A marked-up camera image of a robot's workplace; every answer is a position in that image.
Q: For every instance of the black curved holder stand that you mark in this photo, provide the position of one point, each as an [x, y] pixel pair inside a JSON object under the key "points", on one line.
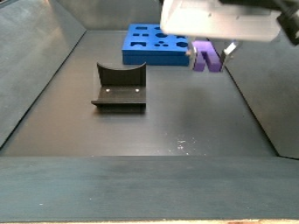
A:
{"points": [[122, 86]]}

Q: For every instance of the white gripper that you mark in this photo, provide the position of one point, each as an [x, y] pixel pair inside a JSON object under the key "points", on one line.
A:
{"points": [[211, 19]]}

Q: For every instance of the purple double-square block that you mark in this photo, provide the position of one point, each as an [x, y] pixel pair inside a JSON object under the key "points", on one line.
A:
{"points": [[207, 57]]}

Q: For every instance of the blue shape-sorting board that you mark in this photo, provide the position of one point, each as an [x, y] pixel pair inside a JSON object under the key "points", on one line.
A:
{"points": [[149, 46]]}

